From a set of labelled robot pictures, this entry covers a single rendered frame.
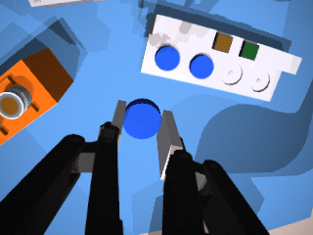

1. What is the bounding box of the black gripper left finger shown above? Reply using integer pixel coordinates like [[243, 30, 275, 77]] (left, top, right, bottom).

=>
[[0, 100, 127, 235]]

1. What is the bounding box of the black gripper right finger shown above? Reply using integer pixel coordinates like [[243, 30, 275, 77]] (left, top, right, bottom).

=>
[[156, 110, 270, 235]]

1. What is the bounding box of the white control panel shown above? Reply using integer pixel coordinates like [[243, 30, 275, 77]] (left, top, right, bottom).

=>
[[28, 0, 106, 8]]

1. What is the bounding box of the blue flat mat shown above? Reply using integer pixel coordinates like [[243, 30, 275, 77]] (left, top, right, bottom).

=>
[[0, 0, 313, 235]]

